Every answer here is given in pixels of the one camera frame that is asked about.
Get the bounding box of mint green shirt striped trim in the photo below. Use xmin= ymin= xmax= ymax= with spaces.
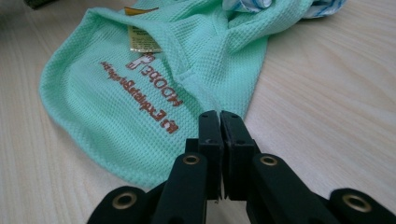
xmin=38 ymin=0 xmax=348 ymax=189

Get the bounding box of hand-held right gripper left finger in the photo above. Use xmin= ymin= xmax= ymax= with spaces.
xmin=185 ymin=109 xmax=225 ymax=201

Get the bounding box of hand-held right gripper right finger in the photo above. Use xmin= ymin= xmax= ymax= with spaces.
xmin=219 ymin=109 xmax=262 ymax=201

